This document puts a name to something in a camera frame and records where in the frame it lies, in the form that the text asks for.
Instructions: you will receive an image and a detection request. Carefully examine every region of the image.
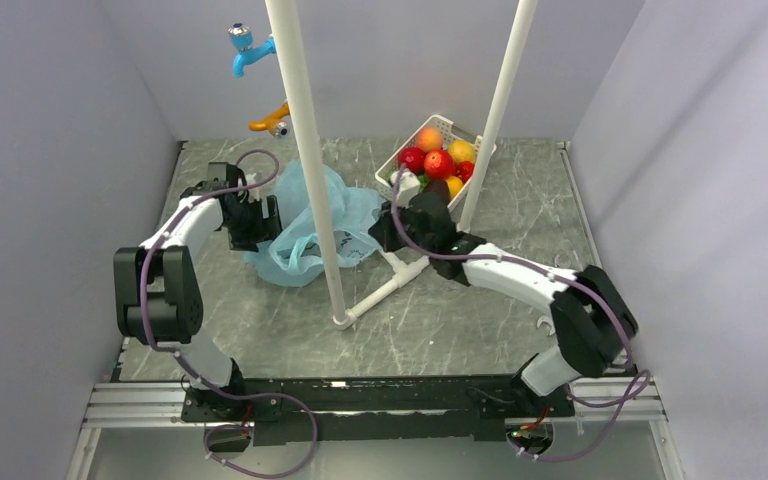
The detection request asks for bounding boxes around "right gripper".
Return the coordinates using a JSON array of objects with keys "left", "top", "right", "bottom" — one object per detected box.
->
[{"left": 368, "top": 197, "right": 436, "bottom": 256}]

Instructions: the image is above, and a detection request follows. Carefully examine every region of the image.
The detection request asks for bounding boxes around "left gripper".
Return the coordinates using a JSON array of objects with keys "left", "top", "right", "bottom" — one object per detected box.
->
[{"left": 225, "top": 196, "right": 287, "bottom": 253}]

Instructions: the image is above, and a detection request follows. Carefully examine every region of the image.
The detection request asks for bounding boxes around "blue plastic bag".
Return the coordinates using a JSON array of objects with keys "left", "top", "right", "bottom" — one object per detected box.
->
[{"left": 243, "top": 160, "right": 383, "bottom": 288}]

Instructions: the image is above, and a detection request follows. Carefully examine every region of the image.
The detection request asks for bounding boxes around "orange red fake peach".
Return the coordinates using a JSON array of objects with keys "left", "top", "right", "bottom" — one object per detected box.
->
[{"left": 414, "top": 127, "right": 445, "bottom": 153}]

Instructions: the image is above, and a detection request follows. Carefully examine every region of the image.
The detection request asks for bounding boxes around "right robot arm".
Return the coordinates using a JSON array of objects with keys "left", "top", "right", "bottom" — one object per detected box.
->
[{"left": 368, "top": 193, "right": 639, "bottom": 415}]

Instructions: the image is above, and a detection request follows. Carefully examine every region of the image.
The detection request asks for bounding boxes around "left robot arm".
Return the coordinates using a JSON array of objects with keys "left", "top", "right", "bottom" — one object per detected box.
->
[{"left": 113, "top": 162, "right": 282, "bottom": 420}]

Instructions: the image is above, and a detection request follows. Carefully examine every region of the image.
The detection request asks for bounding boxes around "dark fake avocado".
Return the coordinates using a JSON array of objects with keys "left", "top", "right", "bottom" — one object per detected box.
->
[{"left": 422, "top": 179, "right": 451, "bottom": 204}]

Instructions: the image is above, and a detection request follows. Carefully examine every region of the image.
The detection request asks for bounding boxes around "orange fake fruit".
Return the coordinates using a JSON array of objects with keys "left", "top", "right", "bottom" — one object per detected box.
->
[{"left": 445, "top": 175, "right": 464, "bottom": 200}]

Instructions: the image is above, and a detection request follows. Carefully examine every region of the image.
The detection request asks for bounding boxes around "red fake apple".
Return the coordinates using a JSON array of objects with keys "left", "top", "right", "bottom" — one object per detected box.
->
[{"left": 397, "top": 146, "right": 426, "bottom": 176}]

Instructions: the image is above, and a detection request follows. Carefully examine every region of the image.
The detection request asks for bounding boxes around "small red fake fruit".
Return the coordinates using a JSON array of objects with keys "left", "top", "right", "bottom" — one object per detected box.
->
[{"left": 456, "top": 161, "right": 475, "bottom": 184}]

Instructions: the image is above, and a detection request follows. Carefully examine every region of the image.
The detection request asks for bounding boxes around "yellow fake lemon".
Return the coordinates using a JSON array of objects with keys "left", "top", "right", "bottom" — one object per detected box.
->
[{"left": 447, "top": 139, "right": 476, "bottom": 165}]

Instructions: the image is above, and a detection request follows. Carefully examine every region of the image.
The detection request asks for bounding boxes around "white plastic basket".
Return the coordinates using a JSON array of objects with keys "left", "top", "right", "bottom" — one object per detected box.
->
[{"left": 375, "top": 114, "right": 483, "bottom": 208}]

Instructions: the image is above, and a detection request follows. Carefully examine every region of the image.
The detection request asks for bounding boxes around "orange toy faucet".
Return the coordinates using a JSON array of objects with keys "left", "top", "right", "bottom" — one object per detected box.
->
[{"left": 248, "top": 101, "right": 290, "bottom": 138}]

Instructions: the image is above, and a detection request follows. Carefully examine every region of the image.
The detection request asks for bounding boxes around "metal wrench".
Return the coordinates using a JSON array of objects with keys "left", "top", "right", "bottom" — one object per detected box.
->
[{"left": 535, "top": 315, "right": 556, "bottom": 336}]

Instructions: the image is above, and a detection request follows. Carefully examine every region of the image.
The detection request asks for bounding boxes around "blue toy faucet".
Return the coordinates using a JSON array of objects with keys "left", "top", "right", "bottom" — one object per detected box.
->
[{"left": 228, "top": 23, "right": 276, "bottom": 78}]

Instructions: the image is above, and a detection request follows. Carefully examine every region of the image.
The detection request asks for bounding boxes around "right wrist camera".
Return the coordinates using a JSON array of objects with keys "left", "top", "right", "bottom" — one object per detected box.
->
[{"left": 389, "top": 170, "right": 421, "bottom": 207}]

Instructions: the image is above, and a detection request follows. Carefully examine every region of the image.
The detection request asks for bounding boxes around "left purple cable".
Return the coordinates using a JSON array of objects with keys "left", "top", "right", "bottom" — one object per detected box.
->
[{"left": 138, "top": 148, "right": 319, "bottom": 480}]

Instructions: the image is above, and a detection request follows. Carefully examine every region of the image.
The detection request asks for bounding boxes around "purple cable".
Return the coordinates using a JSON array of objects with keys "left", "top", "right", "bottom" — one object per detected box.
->
[
  {"left": 389, "top": 165, "right": 652, "bottom": 464},
  {"left": 138, "top": 148, "right": 319, "bottom": 480}
]

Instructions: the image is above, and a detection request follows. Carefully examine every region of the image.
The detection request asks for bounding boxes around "white PVC pipe frame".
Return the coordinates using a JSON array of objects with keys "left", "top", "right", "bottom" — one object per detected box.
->
[{"left": 265, "top": 1, "right": 538, "bottom": 330}]

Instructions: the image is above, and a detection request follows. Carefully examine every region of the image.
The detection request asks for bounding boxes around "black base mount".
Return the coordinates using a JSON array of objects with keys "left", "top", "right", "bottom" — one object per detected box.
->
[{"left": 181, "top": 375, "right": 575, "bottom": 446}]

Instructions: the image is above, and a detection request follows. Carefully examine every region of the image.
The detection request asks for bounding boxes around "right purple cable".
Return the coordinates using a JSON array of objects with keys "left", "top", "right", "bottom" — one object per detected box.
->
[{"left": 389, "top": 165, "right": 652, "bottom": 464}]

